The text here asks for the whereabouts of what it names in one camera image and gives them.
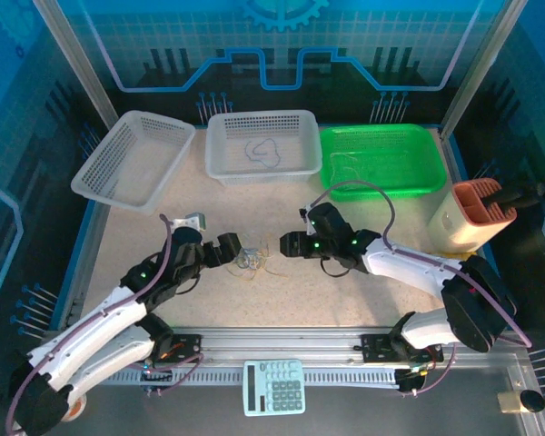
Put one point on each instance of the white perforated plastic basket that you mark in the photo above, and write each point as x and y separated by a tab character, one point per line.
131	163
227	136

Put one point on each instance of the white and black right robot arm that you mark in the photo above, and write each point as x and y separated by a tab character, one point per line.
409	268

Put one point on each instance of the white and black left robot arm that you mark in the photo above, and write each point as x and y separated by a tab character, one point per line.
95	327

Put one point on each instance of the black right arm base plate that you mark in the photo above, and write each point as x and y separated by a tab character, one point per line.
372	347

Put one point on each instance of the black cylinder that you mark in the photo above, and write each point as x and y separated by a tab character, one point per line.
532	400

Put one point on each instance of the small beige block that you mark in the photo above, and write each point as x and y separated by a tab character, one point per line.
508	402

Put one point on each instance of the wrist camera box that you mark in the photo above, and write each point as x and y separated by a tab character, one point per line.
191	221
304	212

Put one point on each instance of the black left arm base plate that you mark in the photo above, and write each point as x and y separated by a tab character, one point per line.
188	347

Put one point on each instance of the aluminium mounting rail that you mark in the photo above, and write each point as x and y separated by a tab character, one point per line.
277	340

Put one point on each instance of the beige holder with terracotta rim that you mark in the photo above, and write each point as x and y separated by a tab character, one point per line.
454	222

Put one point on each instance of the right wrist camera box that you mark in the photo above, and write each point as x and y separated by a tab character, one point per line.
304	212

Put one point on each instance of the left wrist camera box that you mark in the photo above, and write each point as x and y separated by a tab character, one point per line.
191	221

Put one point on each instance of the pale blue calculator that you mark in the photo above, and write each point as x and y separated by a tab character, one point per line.
272	390

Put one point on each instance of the yellow cloth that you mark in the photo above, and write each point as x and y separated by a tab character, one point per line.
458	256

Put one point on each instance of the tin can with orange label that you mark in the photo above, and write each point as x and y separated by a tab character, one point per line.
78	406

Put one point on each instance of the green perforated plastic basket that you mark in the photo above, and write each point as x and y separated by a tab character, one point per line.
418	154

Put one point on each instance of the aluminium frame post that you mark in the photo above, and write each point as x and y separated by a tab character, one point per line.
72	59
481	59

